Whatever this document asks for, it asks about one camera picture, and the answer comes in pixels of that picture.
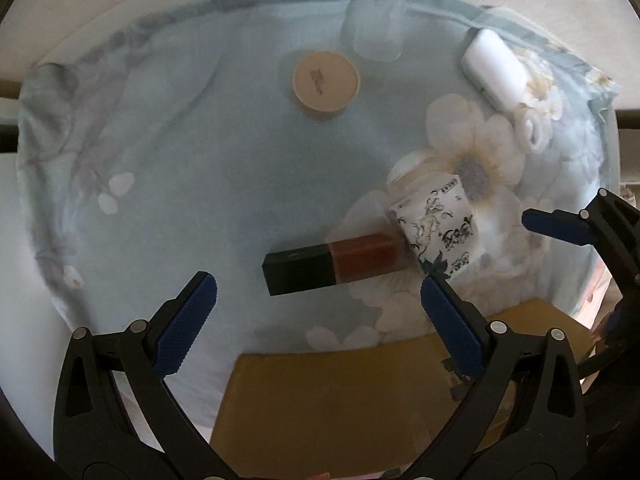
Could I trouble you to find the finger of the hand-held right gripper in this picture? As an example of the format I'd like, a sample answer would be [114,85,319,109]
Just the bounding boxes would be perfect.
[522,187,640,306]

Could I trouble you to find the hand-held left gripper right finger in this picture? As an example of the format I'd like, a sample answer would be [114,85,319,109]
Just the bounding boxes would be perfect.
[400,276,589,480]

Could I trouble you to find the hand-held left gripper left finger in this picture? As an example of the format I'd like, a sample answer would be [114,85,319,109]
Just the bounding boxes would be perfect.
[52,271,238,480]

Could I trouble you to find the black and brown lip gloss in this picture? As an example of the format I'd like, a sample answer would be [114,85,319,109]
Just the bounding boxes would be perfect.
[262,232,408,297]

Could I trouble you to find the cardboard box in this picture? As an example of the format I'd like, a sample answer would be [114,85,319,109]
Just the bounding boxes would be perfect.
[210,297,596,480]

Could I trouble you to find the round beige lid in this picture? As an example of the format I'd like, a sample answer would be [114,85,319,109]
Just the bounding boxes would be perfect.
[291,51,362,120]

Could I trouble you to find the white desktop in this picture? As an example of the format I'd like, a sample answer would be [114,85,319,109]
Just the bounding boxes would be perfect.
[0,0,628,411]

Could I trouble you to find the small white roll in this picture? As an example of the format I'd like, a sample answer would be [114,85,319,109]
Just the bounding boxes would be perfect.
[515,109,552,153]

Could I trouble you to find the small white patterned box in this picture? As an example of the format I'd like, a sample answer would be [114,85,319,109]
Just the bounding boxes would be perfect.
[390,175,488,278]

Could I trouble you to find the blue floral tablecloth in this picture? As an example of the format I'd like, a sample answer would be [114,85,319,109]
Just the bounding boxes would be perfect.
[15,0,623,411]

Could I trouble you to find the white earbud case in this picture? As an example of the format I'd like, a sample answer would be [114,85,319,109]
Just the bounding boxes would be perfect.
[460,29,530,111]

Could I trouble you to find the clear plastic box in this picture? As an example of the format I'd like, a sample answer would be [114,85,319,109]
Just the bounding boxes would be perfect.
[342,0,407,62]

